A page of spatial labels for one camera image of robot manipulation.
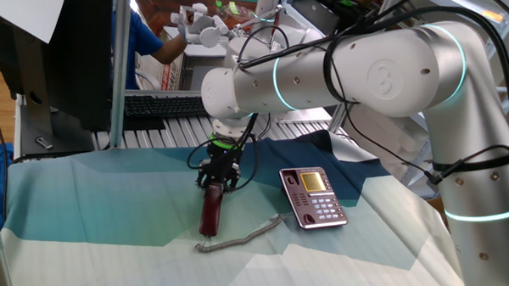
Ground person in blue shirt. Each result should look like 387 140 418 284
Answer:
109 3 165 92

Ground white foam packing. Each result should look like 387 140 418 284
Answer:
350 102 430 170

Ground maroon telephone base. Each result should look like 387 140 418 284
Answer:
278 165 350 231

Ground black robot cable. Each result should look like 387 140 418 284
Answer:
180 0 509 197

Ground grey metal cabinet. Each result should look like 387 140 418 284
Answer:
176 41 237 95

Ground brown cardboard box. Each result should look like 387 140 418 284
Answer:
425 194 450 231

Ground black computer keyboard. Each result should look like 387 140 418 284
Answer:
123 92 210 121

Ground grey monitor stand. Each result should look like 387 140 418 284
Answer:
14 20 95 159

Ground black computer monitor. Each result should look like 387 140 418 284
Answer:
0 0 118 136

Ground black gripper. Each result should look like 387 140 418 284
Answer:
193 142 243 194

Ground dark grey box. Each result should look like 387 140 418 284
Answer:
291 0 341 36

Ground white curved chair part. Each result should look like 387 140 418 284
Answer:
132 65 159 92

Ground white paper sheet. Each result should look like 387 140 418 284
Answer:
0 0 68 46

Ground green wrist adapter ring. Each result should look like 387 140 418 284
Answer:
209 132 243 152

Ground grey coiled phone cord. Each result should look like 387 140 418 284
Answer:
192 213 287 254

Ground bare person forearm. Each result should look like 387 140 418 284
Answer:
150 32 189 66

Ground maroon telephone handset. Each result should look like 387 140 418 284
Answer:
197 182 227 238

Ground white box with red print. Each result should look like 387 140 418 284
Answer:
158 62 185 93

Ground blue green white tablecloth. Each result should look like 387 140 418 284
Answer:
0 125 467 286

